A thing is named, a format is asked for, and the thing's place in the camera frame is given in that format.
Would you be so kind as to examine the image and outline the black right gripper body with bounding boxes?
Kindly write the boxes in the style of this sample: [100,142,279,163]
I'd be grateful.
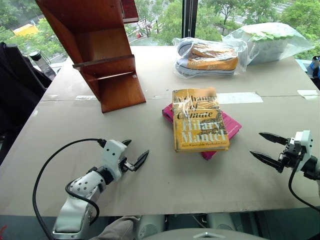
[277,137,307,169]

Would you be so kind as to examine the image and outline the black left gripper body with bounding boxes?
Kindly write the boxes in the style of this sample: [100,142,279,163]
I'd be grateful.
[119,156,138,174]

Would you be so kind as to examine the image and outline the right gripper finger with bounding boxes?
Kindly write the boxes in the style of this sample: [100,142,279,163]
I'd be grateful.
[258,132,289,146]
[249,150,285,174]

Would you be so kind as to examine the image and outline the pink book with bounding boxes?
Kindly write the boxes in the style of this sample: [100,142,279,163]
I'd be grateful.
[161,103,243,161]

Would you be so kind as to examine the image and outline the yellow Hilary Mantel book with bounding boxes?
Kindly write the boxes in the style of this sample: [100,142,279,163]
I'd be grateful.
[171,87,230,153]

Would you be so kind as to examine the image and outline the brown wooden bookshelf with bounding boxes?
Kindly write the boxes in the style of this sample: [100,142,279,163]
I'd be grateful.
[35,0,147,114]

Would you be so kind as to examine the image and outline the large white tape patch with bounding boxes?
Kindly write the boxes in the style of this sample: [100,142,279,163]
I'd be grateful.
[216,91,265,105]

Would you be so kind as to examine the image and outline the small white tape patch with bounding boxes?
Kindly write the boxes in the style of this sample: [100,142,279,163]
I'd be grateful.
[296,89,320,101]

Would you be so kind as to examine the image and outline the blue and black object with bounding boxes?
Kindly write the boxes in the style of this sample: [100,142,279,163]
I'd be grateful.
[309,55,320,79]

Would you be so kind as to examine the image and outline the sneakers in plastic bag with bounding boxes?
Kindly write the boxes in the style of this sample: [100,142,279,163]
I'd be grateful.
[172,36,249,80]

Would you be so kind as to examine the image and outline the white box with green leaves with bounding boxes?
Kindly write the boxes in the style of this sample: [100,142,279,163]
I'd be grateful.
[242,24,296,65]

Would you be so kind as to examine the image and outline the grey robot torso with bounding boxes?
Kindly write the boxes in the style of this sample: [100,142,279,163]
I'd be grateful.
[89,212,270,240]

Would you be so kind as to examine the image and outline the white items in plastic bag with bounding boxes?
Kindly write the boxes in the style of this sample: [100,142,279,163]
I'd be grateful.
[221,22,315,67]

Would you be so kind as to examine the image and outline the clear bottle with black cap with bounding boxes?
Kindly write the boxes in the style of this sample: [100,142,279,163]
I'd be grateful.
[29,50,57,81]

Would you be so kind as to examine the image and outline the black chair with jacket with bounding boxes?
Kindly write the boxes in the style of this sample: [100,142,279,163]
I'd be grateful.
[0,41,54,166]

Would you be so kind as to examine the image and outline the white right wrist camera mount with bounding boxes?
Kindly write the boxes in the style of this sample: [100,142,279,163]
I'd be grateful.
[293,129,315,173]

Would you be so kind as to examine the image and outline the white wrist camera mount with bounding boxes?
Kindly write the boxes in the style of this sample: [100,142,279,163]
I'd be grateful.
[100,139,129,181]
[293,129,315,173]

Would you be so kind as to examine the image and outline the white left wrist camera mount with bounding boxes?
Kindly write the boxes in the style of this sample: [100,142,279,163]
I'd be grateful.
[100,139,129,181]

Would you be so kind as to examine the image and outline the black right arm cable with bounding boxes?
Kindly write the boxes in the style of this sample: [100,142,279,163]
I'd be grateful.
[287,149,320,213]

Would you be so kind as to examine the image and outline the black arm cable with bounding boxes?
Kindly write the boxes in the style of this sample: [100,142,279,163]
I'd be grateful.
[32,138,107,240]
[287,149,320,213]

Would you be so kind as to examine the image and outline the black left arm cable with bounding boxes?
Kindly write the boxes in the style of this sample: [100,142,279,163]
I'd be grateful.
[32,138,107,240]

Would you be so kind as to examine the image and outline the black window frame post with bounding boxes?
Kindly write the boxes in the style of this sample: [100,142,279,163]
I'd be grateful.
[181,0,199,47]

